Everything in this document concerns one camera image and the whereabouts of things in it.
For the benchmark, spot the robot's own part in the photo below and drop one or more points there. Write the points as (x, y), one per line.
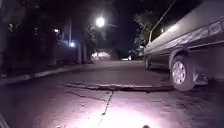
(145, 126)

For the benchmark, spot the kerb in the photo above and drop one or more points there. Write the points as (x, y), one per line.
(36, 74)

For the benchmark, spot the fence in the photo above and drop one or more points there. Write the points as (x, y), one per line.
(63, 53)

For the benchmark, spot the grey asphalt road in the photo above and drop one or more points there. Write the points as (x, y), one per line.
(100, 103)

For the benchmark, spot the grey van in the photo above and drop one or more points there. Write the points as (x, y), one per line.
(186, 46)

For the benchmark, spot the tree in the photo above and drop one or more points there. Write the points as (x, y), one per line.
(146, 25)

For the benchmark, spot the street lamp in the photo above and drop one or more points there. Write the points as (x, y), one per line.
(100, 22)

